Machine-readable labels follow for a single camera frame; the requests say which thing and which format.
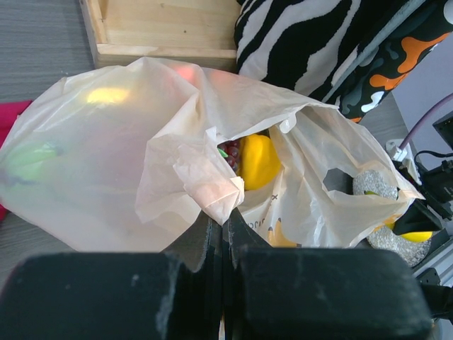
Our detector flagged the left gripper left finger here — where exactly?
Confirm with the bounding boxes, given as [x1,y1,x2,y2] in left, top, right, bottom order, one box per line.
[1,214,222,339]

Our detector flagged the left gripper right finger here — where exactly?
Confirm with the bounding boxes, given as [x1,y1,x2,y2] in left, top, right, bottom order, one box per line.
[222,210,432,339]

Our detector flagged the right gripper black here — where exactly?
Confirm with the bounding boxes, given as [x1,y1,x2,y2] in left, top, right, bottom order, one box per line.
[393,112,452,234]

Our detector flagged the fake yellow banana bunch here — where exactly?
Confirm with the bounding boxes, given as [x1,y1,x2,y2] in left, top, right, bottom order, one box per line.
[364,191,435,244]

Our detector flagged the banana print plastic bag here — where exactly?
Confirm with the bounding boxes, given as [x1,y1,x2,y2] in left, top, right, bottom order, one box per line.
[1,57,420,251]

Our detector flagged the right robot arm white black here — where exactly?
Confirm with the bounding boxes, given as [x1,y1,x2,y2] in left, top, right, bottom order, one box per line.
[393,149,452,321]

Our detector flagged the fake yellow lemon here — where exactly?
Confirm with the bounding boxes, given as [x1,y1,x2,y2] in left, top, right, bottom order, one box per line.
[240,134,281,191]

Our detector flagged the fake purple grapes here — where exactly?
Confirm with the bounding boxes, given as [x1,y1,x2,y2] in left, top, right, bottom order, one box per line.
[217,139,242,174]

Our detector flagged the speckled silver plate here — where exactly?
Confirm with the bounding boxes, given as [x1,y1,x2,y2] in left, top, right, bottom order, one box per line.
[352,170,433,267]

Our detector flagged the orange camouflage garment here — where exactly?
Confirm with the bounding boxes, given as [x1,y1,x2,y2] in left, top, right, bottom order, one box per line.
[325,1,452,123]

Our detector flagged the black white zebra garment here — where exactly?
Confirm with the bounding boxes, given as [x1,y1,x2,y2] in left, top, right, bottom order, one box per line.
[234,0,420,101]

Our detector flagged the red cloth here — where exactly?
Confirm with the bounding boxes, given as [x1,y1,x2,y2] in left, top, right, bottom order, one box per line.
[0,100,35,224]

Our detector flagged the wooden clothes rack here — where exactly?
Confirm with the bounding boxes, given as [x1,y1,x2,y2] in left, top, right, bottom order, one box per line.
[79,0,241,72]

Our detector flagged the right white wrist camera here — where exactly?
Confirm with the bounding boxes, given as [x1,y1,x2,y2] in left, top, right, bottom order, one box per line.
[385,139,422,185]

